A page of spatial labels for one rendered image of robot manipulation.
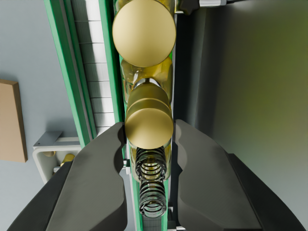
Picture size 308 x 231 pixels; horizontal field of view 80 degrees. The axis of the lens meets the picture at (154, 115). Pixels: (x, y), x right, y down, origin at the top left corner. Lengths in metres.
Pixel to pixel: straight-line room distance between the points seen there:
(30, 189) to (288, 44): 0.89
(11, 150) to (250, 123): 0.71
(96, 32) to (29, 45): 0.25
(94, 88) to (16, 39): 0.26
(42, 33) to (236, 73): 0.47
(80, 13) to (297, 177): 0.39
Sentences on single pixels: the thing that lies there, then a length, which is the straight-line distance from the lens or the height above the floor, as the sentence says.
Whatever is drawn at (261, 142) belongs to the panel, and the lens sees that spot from 0.23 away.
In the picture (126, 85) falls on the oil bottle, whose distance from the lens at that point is 0.19.
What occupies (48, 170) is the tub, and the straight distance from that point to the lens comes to 0.70.
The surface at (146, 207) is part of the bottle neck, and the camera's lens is 0.23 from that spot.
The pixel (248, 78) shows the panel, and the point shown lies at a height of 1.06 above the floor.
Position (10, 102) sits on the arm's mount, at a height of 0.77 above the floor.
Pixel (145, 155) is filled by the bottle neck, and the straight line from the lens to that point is 0.17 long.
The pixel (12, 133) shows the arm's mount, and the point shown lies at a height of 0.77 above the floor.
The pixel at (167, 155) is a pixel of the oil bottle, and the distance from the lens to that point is 0.25.
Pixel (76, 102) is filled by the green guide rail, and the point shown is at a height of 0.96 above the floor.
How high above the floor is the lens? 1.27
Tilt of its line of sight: 61 degrees down
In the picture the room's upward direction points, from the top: 175 degrees clockwise
